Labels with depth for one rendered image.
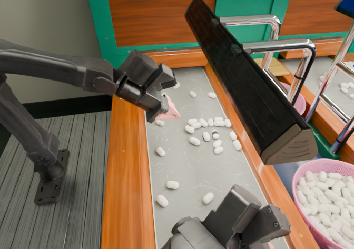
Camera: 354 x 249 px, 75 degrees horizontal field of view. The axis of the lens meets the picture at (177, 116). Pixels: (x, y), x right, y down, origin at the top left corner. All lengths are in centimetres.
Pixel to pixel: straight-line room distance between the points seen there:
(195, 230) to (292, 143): 19
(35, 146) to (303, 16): 117
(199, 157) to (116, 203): 28
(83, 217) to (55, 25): 141
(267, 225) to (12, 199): 72
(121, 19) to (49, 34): 97
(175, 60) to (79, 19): 97
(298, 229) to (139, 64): 53
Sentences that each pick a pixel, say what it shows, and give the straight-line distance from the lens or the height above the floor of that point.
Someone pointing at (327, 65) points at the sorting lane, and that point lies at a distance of 140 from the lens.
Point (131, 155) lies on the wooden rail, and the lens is 71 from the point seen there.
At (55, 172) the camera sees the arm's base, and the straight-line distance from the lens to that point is 82.
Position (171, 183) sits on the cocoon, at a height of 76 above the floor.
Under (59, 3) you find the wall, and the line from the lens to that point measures 182.
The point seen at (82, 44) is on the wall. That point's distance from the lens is 190.
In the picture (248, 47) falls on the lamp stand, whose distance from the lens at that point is 48.
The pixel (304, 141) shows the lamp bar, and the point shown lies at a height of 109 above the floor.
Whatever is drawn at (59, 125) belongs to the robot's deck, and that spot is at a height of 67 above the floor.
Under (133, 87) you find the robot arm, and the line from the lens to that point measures 59.
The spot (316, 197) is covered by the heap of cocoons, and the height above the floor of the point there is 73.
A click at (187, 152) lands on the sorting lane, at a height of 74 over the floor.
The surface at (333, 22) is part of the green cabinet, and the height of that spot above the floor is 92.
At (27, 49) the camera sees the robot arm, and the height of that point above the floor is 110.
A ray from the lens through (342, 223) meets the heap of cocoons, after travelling 74.
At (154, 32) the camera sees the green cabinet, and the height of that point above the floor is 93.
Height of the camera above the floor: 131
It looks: 42 degrees down
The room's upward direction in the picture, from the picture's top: straight up
